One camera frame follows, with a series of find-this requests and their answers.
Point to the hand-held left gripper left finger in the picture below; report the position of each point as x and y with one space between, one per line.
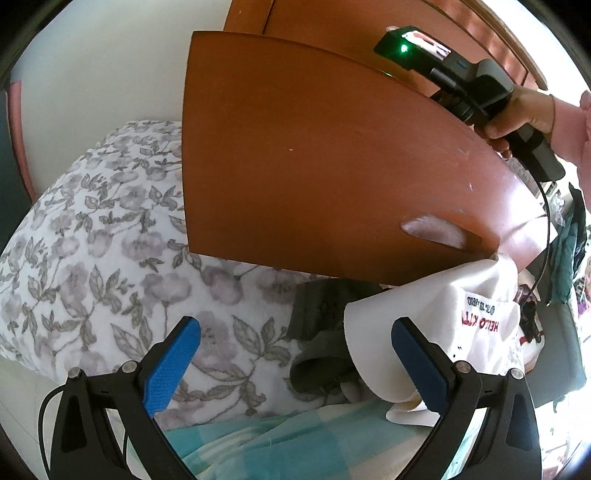
173 364

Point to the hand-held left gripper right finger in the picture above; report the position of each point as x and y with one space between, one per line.
418 364

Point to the thick white cloth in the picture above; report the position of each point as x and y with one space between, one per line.
415 295

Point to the grey cotton underwear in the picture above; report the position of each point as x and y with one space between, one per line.
318 323

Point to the person's right forearm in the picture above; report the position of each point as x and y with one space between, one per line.
572 129

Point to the person's right hand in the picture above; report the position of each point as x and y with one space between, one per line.
531 110

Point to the black and red item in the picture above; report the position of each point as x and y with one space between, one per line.
531 323

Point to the light blue checked blanket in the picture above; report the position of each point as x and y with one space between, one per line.
277 443

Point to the floral blanket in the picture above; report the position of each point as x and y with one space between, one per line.
92 258

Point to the dark grey board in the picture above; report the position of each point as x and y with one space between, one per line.
554 360

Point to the teal clothing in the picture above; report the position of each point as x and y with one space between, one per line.
568 258

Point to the pink wooden board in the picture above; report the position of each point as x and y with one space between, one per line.
18 138

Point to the wooden nightstand frame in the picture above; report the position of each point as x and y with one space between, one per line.
244 16

